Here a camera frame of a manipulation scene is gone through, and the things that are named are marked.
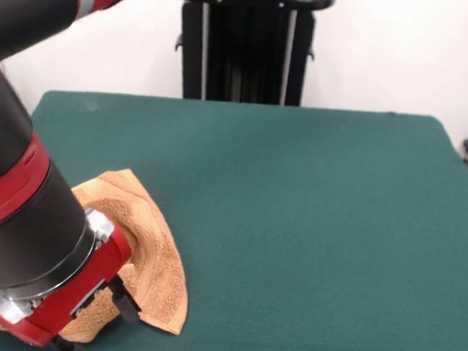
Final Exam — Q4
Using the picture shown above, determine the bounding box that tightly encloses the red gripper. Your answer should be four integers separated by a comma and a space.
2, 218, 148, 351

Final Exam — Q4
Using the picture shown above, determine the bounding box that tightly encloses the orange terry towel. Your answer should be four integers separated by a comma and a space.
0, 159, 198, 351

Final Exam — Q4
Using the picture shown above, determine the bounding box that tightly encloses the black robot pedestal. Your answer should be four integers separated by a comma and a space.
158, 0, 336, 110

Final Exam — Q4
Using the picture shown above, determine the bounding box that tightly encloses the dark green table cloth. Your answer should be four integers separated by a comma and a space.
0, 84, 468, 351

